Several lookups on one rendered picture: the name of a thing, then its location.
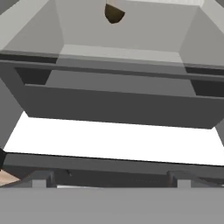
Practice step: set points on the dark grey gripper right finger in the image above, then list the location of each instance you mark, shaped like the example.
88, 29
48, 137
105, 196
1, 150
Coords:
172, 179

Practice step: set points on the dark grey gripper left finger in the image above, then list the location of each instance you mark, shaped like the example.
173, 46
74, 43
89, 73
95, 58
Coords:
51, 179

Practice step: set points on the grey fridge drawer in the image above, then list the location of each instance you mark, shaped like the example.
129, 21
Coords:
116, 106

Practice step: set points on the clear glass fridge shelf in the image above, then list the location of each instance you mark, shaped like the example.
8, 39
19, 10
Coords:
116, 54

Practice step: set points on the grey fridge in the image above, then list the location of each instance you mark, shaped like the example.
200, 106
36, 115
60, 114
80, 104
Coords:
145, 29

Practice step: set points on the brown kiwi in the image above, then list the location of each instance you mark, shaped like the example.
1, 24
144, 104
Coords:
114, 15

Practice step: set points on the dark grey freezer drawer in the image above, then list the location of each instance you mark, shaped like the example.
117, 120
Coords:
116, 166

